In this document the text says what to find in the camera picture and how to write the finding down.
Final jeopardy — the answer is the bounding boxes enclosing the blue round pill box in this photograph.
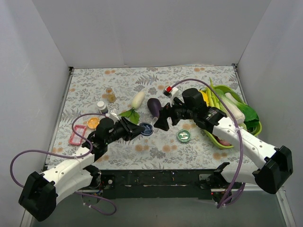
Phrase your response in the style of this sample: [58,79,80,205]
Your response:
[139,122,153,136]

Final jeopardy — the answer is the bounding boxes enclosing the amber pill bottle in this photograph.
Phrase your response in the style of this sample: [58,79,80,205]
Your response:
[106,87,116,103]

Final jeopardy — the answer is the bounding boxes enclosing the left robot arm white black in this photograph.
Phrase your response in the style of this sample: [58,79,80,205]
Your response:
[18,117,144,221]

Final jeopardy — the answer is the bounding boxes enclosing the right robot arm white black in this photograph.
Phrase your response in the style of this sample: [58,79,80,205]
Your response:
[154,87,293,194]

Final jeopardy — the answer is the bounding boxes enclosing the purple eggplant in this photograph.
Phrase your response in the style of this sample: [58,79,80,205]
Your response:
[147,98,162,118]

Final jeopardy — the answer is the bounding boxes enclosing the green round pill box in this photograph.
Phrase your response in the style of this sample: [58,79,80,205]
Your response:
[177,129,191,143]

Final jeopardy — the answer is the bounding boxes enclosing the white radish with leaves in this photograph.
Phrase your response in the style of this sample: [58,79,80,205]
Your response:
[119,91,145,124]

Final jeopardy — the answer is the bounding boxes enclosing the white blue pill bottle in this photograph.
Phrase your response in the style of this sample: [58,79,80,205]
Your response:
[97,101,108,114]

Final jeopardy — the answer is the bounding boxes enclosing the celery stalks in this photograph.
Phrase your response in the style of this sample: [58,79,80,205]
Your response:
[206,87,226,112]

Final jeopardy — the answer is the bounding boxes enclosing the orange round pill box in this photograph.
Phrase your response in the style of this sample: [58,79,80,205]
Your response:
[87,117,99,129]

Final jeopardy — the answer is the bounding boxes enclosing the pink rectangular pill box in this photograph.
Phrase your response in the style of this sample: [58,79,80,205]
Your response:
[68,125,86,146]

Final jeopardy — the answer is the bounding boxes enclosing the floral table mat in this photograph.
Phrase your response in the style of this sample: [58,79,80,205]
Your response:
[46,66,241,170]

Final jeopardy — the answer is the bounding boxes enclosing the green vegetable basket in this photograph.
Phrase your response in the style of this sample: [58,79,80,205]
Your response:
[201,85,262,136]

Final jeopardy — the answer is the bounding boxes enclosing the napa cabbage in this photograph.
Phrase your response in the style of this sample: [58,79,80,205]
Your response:
[218,93,245,124]

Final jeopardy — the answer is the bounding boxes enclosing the green bok choy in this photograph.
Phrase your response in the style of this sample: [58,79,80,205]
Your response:
[236,102,259,129]

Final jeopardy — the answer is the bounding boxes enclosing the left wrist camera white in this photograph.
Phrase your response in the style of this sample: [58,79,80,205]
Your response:
[105,108,120,122]

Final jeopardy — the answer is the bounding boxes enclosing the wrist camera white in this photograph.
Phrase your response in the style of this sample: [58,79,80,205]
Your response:
[163,86,178,105]
[105,108,120,122]

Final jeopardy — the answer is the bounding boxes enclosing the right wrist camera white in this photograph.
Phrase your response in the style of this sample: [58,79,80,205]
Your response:
[163,86,178,105]

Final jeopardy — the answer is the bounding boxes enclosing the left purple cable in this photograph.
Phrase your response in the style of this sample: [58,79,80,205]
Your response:
[10,113,118,216]

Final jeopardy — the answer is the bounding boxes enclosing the purple cable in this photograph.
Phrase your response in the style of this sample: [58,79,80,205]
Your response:
[171,79,246,209]
[10,113,118,216]

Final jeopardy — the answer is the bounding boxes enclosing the black front rail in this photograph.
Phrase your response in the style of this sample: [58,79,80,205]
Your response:
[78,169,237,200]

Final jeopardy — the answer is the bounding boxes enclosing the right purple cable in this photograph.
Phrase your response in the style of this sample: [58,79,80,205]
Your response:
[171,79,246,209]

